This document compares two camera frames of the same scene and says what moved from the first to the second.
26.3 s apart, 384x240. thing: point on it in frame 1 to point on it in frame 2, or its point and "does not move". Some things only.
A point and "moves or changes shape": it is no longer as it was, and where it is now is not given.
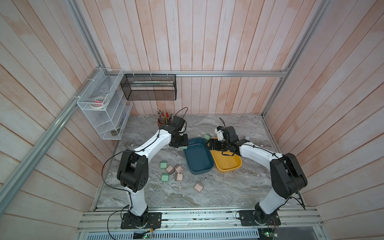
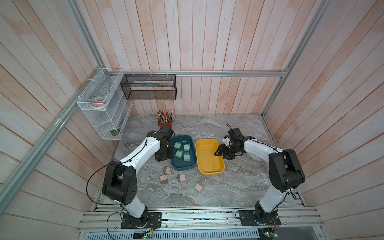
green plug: (207, 137) to (186, 157)
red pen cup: (160, 124) does not move
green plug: (165, 177) to (178, 153)
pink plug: (178, 168) to (163, 179)
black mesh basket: (150, 86) does not move
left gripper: (184, 143) to (160, 158)
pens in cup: (164, 118) does not move
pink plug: (198, 186) does not move
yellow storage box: (225, 161) moves or changes shape
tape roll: (97, 103) does not move
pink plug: (170, 169) does not move
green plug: (163, 164) to (186, 147)
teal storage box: (199, 158) to (184, 155)
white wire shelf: (104, 103) does not move
